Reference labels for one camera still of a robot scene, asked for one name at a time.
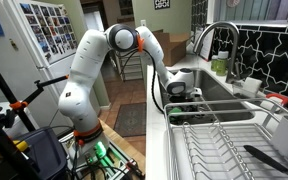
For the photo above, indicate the green sponge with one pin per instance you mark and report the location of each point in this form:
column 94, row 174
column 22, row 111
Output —
column 175, row 112

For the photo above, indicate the white framed window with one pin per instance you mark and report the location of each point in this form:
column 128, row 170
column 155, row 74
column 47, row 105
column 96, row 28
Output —
column 260, row 10

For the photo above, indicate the dark storage tote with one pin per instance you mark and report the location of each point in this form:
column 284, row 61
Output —
column 44, row 153

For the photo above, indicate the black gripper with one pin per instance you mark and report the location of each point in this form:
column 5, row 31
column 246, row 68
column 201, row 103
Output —
column 180, row 99

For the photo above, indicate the wooden table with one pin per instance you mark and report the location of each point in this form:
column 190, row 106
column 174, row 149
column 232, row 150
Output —
column 124, row 143

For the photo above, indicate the brown cardboard box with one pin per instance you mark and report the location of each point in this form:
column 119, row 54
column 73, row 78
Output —
column 174, row 46

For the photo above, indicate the photo collage sheet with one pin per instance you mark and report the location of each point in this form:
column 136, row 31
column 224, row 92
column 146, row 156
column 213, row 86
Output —
column 47, row 30

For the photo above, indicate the patterned grey rug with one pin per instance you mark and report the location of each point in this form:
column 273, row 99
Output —
column 130, row 120

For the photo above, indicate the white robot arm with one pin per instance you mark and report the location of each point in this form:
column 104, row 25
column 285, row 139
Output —
column 84, row 66

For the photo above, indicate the black tripod stand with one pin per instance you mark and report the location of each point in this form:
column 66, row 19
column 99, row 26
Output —
column 0, row 83

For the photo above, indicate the green bottle white cap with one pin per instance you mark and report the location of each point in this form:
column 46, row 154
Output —
column 222, row 65

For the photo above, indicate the curved steel faucet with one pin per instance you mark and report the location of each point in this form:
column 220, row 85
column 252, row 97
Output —
column 232, row 50

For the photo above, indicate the white sponge holder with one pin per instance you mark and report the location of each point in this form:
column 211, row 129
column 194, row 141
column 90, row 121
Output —
column 250, row 86

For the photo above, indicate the aluminium profile frame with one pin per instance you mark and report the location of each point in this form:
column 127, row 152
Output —
column 120, row 159

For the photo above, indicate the white paper sheet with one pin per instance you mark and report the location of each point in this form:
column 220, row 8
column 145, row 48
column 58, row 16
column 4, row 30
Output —
column 206, row 45

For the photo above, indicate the stainless steel sink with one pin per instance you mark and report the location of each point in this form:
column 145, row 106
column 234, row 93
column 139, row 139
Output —
column 214, row 88

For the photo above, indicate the steel dish drying rack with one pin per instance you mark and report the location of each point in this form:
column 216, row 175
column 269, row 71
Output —
column 197, row 160

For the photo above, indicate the white wall outlet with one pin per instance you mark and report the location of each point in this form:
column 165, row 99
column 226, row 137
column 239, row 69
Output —
column 143, row 22

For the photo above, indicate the red black clamp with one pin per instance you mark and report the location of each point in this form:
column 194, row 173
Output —
column 132, row 166

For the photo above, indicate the framed pattern picture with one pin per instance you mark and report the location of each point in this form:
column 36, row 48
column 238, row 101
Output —
column 161, row 4

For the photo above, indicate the small green bottle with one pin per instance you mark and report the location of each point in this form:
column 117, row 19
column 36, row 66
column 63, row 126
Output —
column 214, row 63

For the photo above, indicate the green plastic clamp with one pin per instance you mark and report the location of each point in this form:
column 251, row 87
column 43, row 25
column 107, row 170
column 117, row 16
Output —
column 100, row 150

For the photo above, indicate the white refrigerator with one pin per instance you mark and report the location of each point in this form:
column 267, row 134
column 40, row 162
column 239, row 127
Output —
column 17, row 73

